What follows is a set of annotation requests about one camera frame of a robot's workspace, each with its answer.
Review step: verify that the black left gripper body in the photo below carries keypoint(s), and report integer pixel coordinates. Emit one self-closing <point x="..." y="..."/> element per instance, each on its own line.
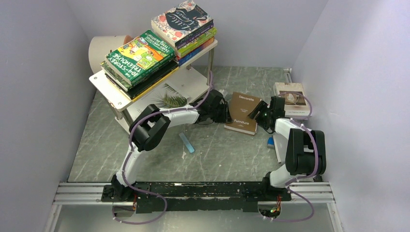
<point x="223" y="112"/>

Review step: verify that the black Moon and Sixpence book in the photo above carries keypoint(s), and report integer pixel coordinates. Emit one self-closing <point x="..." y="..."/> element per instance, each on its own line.
<point x="151" y="80"/>

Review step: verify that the blue orange book in stack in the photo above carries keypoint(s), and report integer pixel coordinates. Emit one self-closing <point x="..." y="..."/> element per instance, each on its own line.
<point x="195" y="51"/>

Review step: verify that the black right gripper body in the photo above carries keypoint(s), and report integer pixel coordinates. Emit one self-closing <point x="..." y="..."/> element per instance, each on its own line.
<point x="261" y="117"/>

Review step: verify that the white two-tier shelf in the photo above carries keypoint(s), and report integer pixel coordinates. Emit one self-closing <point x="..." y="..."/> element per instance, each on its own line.
<point x="186" y="78"/>

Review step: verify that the floral Little Women book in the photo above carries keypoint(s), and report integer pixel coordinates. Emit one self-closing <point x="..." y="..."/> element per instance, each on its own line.
<point x="180" y="22"/>

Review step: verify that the dark green garden book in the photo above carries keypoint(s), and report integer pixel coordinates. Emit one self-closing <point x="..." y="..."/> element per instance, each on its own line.
<point x="114" y="77"/>

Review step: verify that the brown cover book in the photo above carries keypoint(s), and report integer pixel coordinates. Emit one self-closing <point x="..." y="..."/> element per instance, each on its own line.
<point x="240" y="106"/>

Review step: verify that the blue round tape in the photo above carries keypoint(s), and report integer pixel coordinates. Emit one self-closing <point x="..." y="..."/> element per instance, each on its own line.
<point x="270" y="143"/>

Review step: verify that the white palm leaf book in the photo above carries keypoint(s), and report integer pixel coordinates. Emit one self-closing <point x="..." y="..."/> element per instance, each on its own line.
<point x="163" y="96"/>

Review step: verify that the white magazine with photo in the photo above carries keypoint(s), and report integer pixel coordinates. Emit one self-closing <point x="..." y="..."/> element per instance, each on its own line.
<point x="295" y="105"/>

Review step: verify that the grey laptop box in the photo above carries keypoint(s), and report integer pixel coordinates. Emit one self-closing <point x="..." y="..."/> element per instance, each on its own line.
<point x="296" y="144"/>

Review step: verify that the white tape roll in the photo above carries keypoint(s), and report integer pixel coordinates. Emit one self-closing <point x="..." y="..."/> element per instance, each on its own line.
<point x="100" y="46"/>

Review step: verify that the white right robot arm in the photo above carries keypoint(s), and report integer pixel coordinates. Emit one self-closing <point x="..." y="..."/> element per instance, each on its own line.
<point x="287" y="174"/>

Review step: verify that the green 104-storey treehouse book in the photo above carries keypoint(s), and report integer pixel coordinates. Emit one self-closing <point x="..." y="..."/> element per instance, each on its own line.
<point x="139" y="58"/>

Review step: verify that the purple treehouse book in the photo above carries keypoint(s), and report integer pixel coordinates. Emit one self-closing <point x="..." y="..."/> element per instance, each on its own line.
<point x="198" y="33"/>

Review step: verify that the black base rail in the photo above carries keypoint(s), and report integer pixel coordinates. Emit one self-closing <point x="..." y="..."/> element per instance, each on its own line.
<point x="192" y="196"/>

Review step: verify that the green treehouse book in stack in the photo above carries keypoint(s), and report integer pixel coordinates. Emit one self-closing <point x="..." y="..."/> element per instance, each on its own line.
<point x="196" y="43"/>

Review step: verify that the light blue glue stick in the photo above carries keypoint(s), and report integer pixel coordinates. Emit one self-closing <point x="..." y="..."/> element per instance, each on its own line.
<point x="186" y="142"/>

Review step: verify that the yellow Little Prince book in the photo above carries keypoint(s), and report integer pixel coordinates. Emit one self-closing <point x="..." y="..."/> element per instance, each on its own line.
<point x="155" y="85"/>

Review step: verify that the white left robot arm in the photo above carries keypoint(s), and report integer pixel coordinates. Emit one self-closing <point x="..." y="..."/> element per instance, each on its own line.
<point x="147" y="131"/>

